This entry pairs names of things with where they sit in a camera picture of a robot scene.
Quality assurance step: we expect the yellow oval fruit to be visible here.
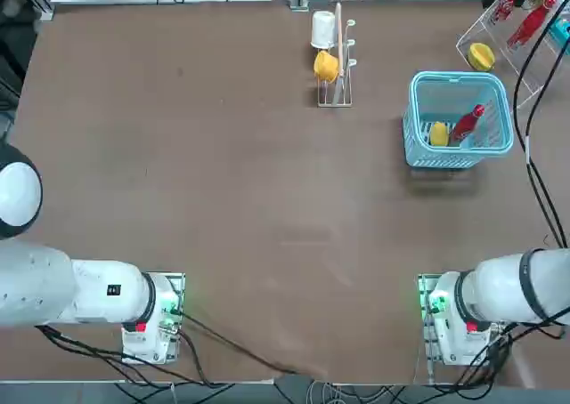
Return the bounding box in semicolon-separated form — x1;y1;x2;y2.
428;121;450;147

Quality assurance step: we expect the yellow star fruit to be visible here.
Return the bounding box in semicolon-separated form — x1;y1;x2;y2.
467;42;496;71

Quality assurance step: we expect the clear acrylic rack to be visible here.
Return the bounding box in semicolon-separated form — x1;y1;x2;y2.
455;0;570;109

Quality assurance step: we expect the blue plastic basket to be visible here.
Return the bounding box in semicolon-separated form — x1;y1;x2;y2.
403;70;516;170

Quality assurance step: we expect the teal snack packet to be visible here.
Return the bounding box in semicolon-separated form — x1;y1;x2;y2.
550;19;570;56

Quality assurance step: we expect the white mug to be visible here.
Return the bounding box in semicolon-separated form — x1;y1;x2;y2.
310;11;336;50

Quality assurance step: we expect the yellow cup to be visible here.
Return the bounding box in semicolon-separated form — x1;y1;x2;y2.
313;50;339;84

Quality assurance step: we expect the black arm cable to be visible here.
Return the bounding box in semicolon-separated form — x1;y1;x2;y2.
513;14;570;249

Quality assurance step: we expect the white wire cup rack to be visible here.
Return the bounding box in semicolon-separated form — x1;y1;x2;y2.
316;2;358;109

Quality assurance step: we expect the black base cable bundle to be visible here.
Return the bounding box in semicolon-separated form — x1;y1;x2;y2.
35;326;232;390
449;305;570;390

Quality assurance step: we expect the black table cable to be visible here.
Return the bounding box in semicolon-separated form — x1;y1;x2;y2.
177;310;304;376

